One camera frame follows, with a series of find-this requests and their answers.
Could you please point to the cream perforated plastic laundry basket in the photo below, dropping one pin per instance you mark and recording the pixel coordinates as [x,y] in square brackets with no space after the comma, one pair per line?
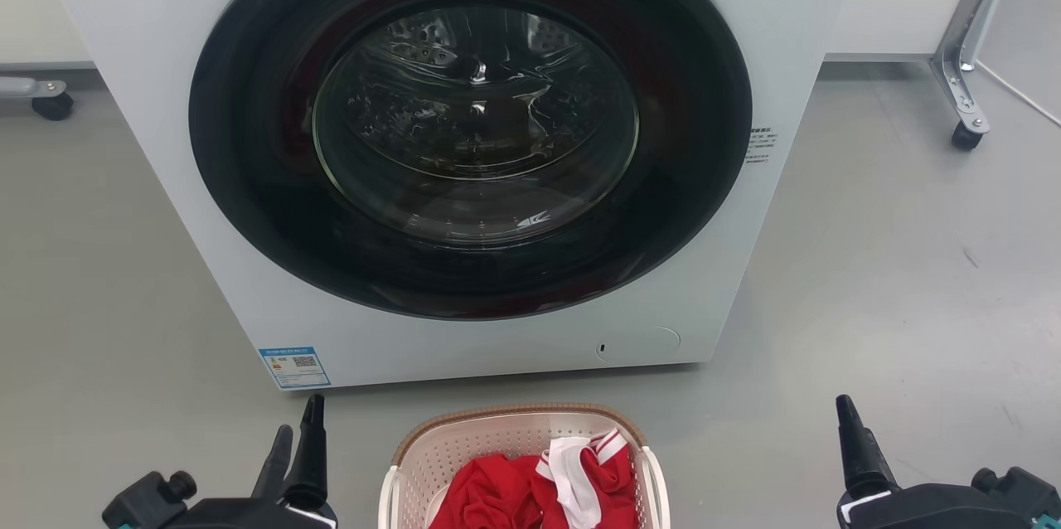
[464,446]

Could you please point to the white washing machine body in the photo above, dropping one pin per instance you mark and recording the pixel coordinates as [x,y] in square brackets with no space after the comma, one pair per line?
[149,98]

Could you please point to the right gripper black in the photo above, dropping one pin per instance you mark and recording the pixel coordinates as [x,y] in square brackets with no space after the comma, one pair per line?
[953,510]

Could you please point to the grey metal angled bracket leg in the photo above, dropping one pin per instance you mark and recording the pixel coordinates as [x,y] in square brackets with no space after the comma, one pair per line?
[960,56]

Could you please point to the black round washing machine door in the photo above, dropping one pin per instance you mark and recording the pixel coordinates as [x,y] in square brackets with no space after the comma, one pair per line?
[249,148]

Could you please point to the black caster wheel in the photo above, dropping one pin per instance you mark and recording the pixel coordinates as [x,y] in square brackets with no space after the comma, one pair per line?
[966,136]
[52,106]

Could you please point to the grey metal frame leg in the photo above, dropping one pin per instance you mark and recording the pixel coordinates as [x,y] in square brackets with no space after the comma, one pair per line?
[25,87]

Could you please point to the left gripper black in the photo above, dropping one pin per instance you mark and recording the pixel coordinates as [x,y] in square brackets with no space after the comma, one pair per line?
[224,514]

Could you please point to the small printed text sticker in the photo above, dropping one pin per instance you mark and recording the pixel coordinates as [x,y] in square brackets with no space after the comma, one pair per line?
[761,145]

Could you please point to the blue energy label sticker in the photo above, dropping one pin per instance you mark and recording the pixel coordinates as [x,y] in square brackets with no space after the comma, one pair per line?
[293,367]

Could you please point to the red and white jersey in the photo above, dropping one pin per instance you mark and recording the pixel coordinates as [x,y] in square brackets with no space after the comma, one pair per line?
[497,496]

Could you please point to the round white filter cover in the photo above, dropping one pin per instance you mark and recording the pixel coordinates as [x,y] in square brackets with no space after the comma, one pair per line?
[642,344]

